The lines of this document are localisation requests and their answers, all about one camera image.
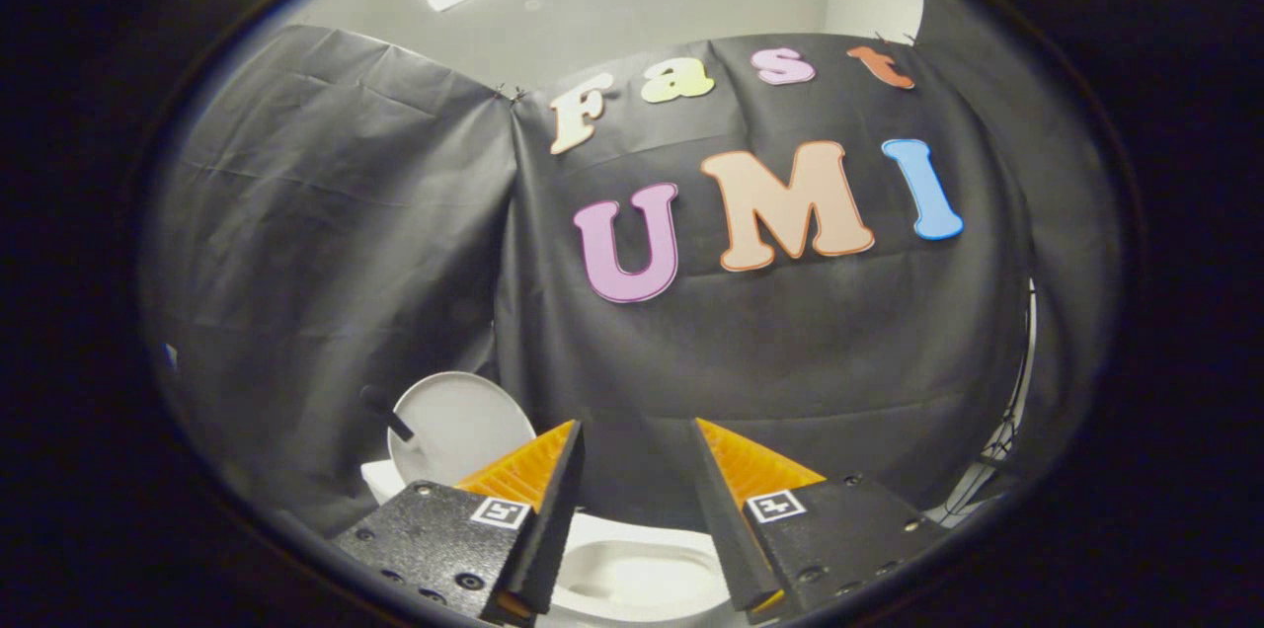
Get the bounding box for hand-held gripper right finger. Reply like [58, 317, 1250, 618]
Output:
[689, 418, 949, 623]

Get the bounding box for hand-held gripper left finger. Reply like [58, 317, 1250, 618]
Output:
[331, 419, 586, 625]

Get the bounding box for white toilet lid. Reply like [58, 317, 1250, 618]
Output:
[360, 371, 539, 491]

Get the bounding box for white ceramic toilet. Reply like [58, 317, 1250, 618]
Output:
[360, 458, 734, 628]

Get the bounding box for black backdrop cloth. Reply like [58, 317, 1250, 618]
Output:
[143, 0, 1122, 540]

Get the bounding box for tangle of thin cables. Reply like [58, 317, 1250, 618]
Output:
[938, 455, 1018, 522]

